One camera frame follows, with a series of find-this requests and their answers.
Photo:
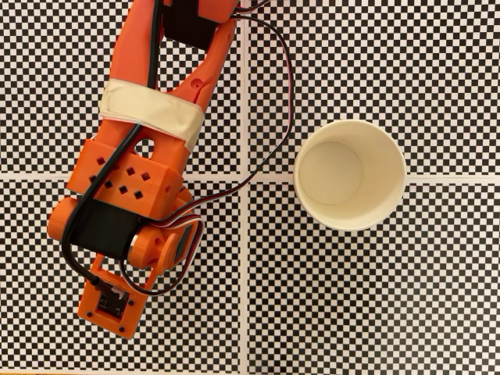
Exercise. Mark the white paper cup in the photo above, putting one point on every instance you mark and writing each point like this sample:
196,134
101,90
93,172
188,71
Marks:
347,176

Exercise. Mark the beige masking tape strip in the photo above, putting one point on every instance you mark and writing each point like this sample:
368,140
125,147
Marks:
148,105

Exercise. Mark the orange camera mount with board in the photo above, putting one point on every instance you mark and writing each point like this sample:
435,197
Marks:
93,312

